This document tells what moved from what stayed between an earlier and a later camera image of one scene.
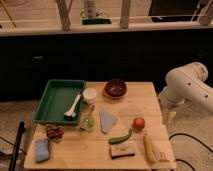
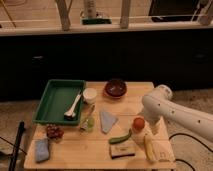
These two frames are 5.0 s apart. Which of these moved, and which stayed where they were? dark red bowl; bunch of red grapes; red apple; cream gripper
Moved: cream gripper
Stayed: red apple; bunch of red grapes; dark red bowl
